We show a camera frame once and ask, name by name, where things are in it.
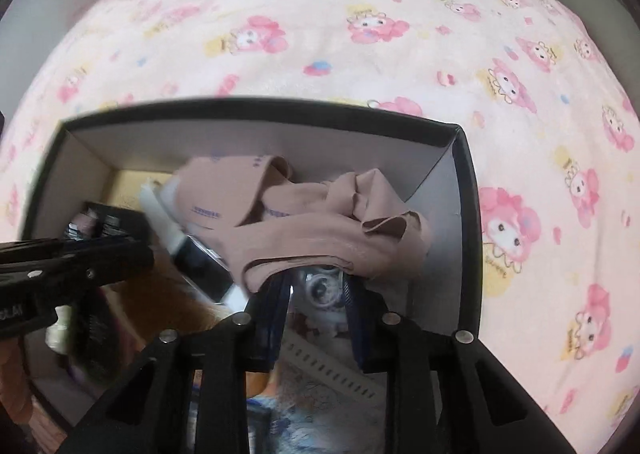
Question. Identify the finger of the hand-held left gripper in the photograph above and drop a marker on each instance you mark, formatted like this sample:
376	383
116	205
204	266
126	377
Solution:
100	259

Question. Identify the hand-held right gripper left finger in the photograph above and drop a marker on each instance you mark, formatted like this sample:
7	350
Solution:
265	334

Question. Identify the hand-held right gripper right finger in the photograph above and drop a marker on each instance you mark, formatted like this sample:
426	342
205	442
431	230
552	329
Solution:
362	334

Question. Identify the red and gold card packet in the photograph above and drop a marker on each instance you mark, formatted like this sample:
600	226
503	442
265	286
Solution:
165	309

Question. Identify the pink beige garment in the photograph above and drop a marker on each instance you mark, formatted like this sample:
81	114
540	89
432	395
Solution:
310	229

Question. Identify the black cardboard box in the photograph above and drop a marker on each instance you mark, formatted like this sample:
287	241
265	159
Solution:
450	259

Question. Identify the person's left hand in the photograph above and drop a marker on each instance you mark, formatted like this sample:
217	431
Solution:
12	384

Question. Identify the silver cartoon packet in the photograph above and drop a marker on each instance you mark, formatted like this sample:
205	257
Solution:
320	291

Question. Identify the beige board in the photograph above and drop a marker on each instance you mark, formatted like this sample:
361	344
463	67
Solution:
127	186

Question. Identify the pink printed blanket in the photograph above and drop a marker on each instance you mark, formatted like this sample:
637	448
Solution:
350	59

